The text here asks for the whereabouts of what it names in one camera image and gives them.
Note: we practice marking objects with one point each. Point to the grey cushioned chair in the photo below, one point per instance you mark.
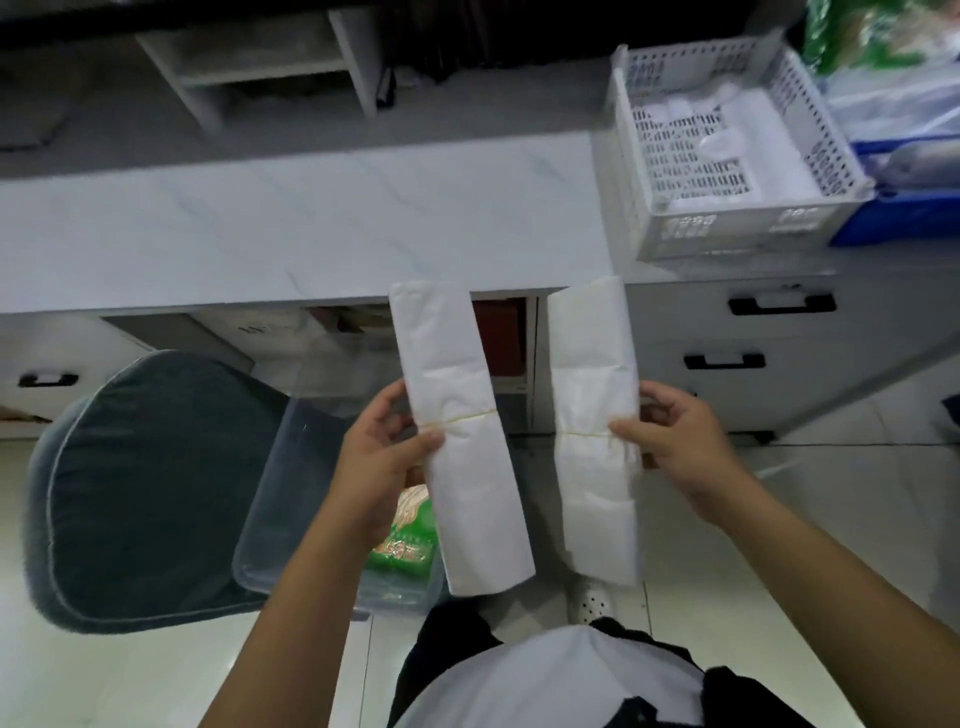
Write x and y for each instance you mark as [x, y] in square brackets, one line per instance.
[150, 487]

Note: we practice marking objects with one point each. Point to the white printed carton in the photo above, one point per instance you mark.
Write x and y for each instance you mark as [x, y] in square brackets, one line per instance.
[255, 330]

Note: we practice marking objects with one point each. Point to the person's left hand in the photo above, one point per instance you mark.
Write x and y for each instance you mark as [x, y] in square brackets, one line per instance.
[367, 480]

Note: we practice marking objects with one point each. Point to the clear plastic lid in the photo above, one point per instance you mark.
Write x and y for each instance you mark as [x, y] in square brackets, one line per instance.
[345, 367]

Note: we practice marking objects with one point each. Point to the person's left forearm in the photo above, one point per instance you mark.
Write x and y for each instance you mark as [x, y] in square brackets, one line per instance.
[292, 637]

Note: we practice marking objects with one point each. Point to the clear plastic storage bin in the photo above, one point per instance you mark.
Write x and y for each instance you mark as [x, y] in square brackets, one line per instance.
[285, 525]

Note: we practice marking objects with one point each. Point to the white drawer unit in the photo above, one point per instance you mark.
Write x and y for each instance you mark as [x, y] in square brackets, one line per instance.
[45, 345]
[862, 352]

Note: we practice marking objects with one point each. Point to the white desk shelf riser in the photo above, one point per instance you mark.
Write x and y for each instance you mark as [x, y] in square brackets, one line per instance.
[255, 67]

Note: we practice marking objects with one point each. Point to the black stone counter ledge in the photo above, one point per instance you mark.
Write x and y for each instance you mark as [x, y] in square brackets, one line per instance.
[487, 37]

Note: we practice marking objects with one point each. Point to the loose clear plastic bags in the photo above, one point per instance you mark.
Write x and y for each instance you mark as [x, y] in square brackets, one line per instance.
[690, 142]

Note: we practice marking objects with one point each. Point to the person's right forearm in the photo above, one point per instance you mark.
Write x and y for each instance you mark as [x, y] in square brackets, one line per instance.
[840, 600]

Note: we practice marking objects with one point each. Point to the clear plastic bag pack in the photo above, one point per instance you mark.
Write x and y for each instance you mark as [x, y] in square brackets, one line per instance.
[900, 105]

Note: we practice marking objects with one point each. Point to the white perforated plastic basket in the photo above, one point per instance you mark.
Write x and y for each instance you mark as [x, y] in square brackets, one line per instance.
[742, 225]

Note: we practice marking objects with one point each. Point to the green glove packet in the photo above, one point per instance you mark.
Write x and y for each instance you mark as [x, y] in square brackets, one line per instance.
[405, 540]
[862, 34]

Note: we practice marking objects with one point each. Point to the person's black trousers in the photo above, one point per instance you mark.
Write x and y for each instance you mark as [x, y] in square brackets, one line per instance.
[442, 645]

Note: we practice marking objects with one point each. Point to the dark blue bag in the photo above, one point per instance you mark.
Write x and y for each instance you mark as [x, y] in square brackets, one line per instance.
[952, 411]

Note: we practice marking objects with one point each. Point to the person's white perforated shoe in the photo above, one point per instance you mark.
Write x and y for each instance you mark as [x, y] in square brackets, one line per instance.
[589, 600]

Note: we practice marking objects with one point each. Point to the blue plastic tray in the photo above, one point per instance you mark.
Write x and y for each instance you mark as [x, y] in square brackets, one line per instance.
[900, 217]

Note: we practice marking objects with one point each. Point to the person's white shirt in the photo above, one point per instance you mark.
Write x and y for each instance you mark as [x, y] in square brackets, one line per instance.
[547, 675]

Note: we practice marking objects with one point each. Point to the person's right hand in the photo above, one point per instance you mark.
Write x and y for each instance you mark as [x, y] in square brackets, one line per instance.
[690, 457]

